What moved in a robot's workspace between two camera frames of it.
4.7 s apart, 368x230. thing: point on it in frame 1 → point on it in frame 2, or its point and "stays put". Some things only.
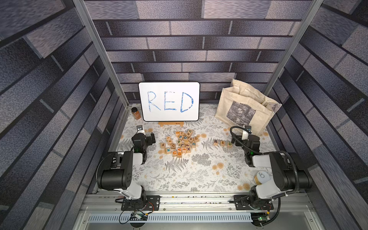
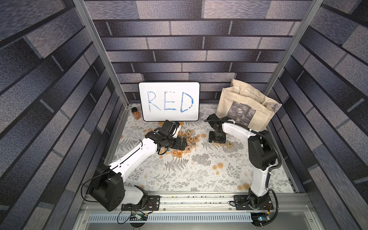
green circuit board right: [259, 219] stays put
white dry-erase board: [169, 101] stays put
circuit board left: [138, 216] stays put
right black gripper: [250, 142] → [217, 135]
